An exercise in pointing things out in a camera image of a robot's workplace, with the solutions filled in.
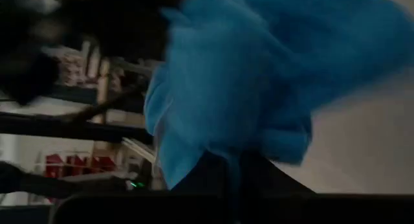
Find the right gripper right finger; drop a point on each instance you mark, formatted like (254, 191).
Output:
(323, 211)

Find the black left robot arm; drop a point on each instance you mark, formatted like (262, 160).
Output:
(64, 185)

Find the black metal table frame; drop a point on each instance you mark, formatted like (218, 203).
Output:
(64, 127)

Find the blue garment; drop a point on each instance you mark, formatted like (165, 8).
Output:
(242, 72)

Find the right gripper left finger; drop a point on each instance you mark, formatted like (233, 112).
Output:
(145, 211)

